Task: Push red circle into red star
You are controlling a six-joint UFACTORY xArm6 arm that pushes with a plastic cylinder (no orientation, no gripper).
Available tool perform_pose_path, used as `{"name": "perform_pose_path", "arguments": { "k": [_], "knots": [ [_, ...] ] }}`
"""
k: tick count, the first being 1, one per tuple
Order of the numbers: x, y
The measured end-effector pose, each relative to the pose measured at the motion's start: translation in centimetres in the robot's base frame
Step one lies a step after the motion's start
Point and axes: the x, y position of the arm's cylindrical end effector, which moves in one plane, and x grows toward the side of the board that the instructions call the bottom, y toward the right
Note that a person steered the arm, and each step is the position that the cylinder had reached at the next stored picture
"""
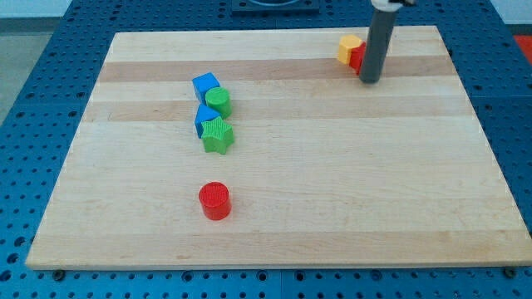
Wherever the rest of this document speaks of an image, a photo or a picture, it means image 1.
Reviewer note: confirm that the green star block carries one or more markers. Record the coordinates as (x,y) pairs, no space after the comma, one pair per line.
(217,135)

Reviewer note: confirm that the red star block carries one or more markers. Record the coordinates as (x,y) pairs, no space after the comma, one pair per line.
(356,58)

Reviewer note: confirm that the red cylinder block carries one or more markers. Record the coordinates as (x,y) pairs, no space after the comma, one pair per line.
(215,201)

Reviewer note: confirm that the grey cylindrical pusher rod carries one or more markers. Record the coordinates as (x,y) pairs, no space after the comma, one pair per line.
(378,39)

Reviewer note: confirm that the blue cube block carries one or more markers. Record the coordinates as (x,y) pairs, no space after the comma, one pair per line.
(203,83)

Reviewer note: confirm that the yellow hexagon block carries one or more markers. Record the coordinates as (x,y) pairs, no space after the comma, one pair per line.
(345,46)

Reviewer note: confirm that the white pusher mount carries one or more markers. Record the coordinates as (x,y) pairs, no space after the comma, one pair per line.
(392,5)

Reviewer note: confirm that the green cylinder block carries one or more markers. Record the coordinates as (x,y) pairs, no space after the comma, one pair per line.
(218,98)

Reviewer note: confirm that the blue triangle block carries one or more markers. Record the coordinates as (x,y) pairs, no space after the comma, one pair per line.
(204,113)

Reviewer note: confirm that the wooden board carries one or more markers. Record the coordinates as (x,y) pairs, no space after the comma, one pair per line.
(324,171)

